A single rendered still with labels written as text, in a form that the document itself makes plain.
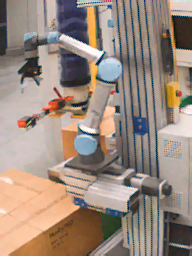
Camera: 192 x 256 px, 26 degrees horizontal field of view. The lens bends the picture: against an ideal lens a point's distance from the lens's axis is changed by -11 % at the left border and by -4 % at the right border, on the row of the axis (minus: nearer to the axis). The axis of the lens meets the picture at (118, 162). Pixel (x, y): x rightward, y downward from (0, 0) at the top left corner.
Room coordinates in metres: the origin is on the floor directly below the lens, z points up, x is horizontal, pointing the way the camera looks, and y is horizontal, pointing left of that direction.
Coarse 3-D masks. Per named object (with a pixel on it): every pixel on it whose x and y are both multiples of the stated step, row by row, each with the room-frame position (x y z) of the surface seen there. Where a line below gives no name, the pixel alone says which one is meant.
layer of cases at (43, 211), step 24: (0, 192) 2.93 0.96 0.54; (24, 192) 2.92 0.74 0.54; (48, 192) 2.90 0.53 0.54; (0, 216) 2.54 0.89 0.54; (24, 216) 2.54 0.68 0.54; (48, 216) 2.54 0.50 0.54; (72, 216) 2.58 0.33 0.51; (96, 216) 2.78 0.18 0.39; (0, 240) 2.21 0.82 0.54; (24, 240) 2.22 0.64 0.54; (48, 240) 2.36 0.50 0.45; (72, 240) 2.55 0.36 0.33; (96, 240) 2.76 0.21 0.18
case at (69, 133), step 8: (104, 112) 3.45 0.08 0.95; (112, 112) 3.43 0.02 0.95; (80, 120) 3.29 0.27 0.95; (104, 120) 3.24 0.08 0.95; (112, 120) 3.22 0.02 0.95; (64, 128) 3.14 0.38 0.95; (72, 128) 3.12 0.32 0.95; (104, 128) 3.05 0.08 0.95; (112, 128) 3.04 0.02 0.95; (64, 136) 3.11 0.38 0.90; (72, 136) 3.07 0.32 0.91; (104, 136) 2.91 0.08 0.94; (64, 144) 3.11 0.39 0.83; (72, 144) 3.07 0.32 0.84; (104, 144) 2.92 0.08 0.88; (64, 152) 3.12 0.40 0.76; (72, 152) 3.07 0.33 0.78; (104, 152) 2.92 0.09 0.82; (64, 160) 3.12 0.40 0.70
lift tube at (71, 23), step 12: (60, 0) 2.91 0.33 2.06; (72, 0) 2.89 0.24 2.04; (84, 0) 2.95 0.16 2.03; (60, 12) 2.91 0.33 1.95; (72, 12) 2.88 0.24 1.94; (84, 12) 2.93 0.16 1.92; (60, 24) 2.92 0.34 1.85; (72, 24) 2.88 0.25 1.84; (84, 24) 2.93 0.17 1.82; (72, 36) 2.88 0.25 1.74; (84, 36) 2.92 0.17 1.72; (60, 48) 2.93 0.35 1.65
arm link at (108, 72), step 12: (108, 60) 2.11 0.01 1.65; (120, 60) 2.22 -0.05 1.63; (108, 72) 2.09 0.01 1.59; (120, 72) 2.10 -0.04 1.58; (96, 84) 2.15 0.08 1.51; (108, 84) 2.11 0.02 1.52; (96, 96) 2.13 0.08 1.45; (108, 96) 2.14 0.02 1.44; (96, 108) 2.12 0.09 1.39; (84, 120) 2.15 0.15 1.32; (96, 120) 2.13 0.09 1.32; (84, 132) 2.12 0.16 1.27; (96, 132) 2.12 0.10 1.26; (84, 144) 2.10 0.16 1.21; (96, 144) 2.11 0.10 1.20
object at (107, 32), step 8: (104, 8) 6.32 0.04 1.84; (104, 16) 6.33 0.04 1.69; (104, 24) 6.33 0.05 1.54; (104, 32) 6.34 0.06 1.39; (112, 32) 6.38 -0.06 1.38; (104, 40) 6.35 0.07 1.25; (104, 48) 6.35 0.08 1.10; (112, 48) 6.37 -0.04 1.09; (112, 88) 6.31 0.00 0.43; (112, 96) 6.31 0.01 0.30; (112, 104) 6.31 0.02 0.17
